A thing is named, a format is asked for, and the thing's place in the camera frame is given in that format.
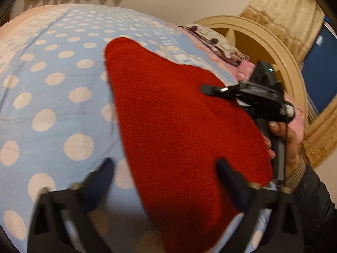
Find cream arched headboard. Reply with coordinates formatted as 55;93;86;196
193;15;308;127

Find blue printed cloth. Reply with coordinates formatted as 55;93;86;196
147;22;237;82

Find person's right forearm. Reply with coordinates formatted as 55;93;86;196
283;158;337;253

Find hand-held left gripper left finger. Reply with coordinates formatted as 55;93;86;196
28;158;116;253

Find pink and blue dotted quilt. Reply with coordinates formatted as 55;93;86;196
0;3;273;253

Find red knit sweater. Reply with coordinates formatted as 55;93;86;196
105;37;273;253

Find dark blue panel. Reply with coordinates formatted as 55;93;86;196
301;24;337;114

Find person's right hand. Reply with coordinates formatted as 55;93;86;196
263;121;306;176

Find purple printed pillow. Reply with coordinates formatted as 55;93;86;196
182;24;250;66

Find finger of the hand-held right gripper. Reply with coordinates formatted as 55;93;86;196
201;84;240;98

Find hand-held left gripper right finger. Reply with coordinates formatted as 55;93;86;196
216;158;306;253

